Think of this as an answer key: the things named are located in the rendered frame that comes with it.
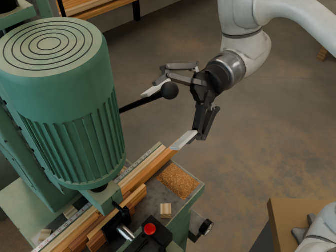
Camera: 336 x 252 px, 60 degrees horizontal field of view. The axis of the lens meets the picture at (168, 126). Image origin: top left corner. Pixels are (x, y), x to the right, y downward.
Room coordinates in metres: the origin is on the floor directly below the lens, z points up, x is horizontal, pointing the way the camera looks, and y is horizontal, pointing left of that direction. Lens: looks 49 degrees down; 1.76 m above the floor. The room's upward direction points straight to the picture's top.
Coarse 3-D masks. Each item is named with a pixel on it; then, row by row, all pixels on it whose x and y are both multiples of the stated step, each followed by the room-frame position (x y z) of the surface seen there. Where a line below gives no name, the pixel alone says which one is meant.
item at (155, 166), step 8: (168, 152) 0.60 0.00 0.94; (176, 152) 0.62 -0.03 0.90; (160, 160) 0.56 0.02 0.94; (152, 168) 0.53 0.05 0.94; (136, 176) 0.50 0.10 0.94; (144, 176) 0.50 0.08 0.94; (128, 184) 0.47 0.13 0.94; (136, 184) 0.48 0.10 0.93; (88, 224) 0.34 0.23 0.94; (80, 232) 0.32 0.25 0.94; (72, 240) 0.30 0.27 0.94; (56, 248) 0.27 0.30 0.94; (64, 248) 0.27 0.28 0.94
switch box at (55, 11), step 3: (48, 0) 0.69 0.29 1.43; (51, 0) 0.69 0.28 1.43; (54, 0) 0.70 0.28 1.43; (51, 3) 0.69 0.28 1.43; (54, 3) 0.70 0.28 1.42; (51, 6) 0.69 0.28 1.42; (54, 6) 0.70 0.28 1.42; (51, 9) 0.69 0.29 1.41; (54, 9) 0.69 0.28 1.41; (57, 9) 0.70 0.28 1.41; (54, 12) 0.69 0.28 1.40; (57, 12) 0.70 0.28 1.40; (54, 15) 0.69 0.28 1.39; (57, 15) 0.70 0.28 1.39
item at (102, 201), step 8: (112, 184) 0.40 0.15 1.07; (80, 192) 0.41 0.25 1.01; (88, 192) 0.37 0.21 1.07; (104, 192) 0.37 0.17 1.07; (112, 192) 0.37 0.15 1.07; (120, 192) 0.39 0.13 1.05; (88, 200) 0.38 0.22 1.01; (96, 200) 0.35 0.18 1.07; (104, 200) 0.35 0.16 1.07; (112, 200) 0.36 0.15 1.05; (120, 200) 0.38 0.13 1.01; (96, 208) 0.36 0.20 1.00; (104, 208) 0.34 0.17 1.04; (112, 208) 0.36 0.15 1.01
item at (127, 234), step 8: (128, 208) 0.36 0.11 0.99; (120, 216) 0.34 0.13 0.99; (128, 216) 0.36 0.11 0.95; (112, 224) 0.32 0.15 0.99; (120, 224) 0.33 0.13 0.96; (128, 224) 0.35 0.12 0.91; (104, 232) 0.30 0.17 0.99; (112, 232) 0.31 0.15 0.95; (120, 232) 0.31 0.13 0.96; (128, 232) 0.31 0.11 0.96; (112, 240) 0.31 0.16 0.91
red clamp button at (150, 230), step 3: (147, 225) 0.30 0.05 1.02; (150, 225) 0.30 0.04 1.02; (153, 225) 0.30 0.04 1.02; (144, 228) 0.30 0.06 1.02; (147, 228) 0.30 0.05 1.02; (150, 228) 0.30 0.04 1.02; (153, 228) 0.30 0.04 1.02; (144, 231) 0.29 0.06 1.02; (147, 231) 0.29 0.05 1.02; (150, 231) 0.29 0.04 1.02; (153, 231) 0.29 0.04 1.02; (147, 234) 0.28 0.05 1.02; (150, 234) 0.28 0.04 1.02
